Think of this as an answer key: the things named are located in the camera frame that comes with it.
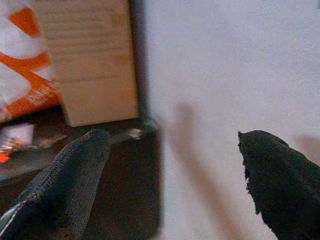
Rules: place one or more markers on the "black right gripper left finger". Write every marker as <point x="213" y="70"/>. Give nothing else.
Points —
<point x="65" y="180"/>

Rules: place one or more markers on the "orange and white striped cone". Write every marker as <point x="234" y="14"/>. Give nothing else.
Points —
<point x="22" y="62"/>

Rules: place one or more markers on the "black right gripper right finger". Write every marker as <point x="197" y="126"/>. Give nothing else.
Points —
<point x="282" y="185"/>

